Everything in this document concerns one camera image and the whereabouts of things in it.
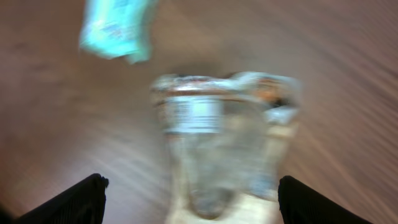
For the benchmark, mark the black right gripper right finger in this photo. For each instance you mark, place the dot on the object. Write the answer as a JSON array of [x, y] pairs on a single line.
[[300, 204]]

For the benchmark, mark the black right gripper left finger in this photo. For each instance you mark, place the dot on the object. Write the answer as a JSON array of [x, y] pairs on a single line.
[[83, 203]]

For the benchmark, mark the beige plastic bag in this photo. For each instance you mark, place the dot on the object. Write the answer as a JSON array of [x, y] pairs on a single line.
[[227, 138]]

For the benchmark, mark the teal wipes packet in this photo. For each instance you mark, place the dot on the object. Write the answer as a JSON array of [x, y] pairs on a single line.
[[118, 28]]

